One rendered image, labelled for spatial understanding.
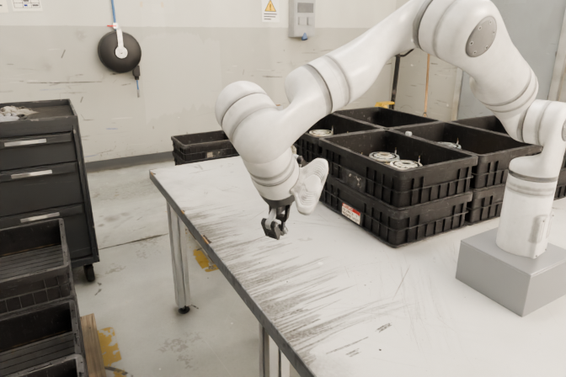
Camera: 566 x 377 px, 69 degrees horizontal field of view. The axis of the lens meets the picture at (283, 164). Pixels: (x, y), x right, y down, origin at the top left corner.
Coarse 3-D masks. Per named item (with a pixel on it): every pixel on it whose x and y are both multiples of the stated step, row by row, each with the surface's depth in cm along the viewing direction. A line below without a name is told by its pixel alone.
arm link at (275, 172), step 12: (240, 84) 49; (252, 84) 50; (228, 96) 48; (240, 96) 48; (216, 108) 50; (228, 108) 48; (240, 156) 57; (288, 156) 56; (252, 168) 56; (264, 168) 55; (276, 168) 55; (288, 168) 58; (264, 180) 58; (276, 180) 58
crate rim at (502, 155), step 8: (392, 128) 152; (400, 128) 152; (408, 128) 154; (472, 128) 152; (416, 136) 140; (504, 136) 141; (440, 144) 130; (472, 152) 121; (496, 152) 121; (504, 152) 122; (512, 152) 124; (520, 152) 126; (528, 152) 128; (536, 152) 130; (480, 160) 119; (488, 160) 119; (496, 160) 121
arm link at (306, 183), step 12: (300, 168) 63; (312, 168) 63; (324, 168) 63; (252, 180) 62; (288, 180) 60; (300, 180) 62; (312, 180) 62; (324, 180) 63; (264, 192) 62; (276, 192) 61; (288, 192) 63; (300, 192) 62; (312, 192) 61; (300, 204) 61; (312, 204) 61
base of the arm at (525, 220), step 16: (512, 176) 88; (512, 192) 88; (528, 192) 86; (544, 192) 85; (512, 208) 89; (528, 208) 87; (544, 208) 86; (512, 224) 89; (528, 224) 87; (544, 224) 87; (496, 240) 95; (512, 240) 90; (528, 240) 88; (544, 240) 90; (528, 256) 89
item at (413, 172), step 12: (360, 132) 146; (372, 132) 147; (396, 132) 146; (324, 144) 134; (336, 144) 130; (432, 144) 131; (348, 156) 124; (360, 156) 118; (468, 156) 120; (372, 168) 114; (384, 168) 110; (396, 168) 107; (408, 168) 107; (420, 168) 107; (432, 168) 109; (444, 168) 112; (456, 168) 114
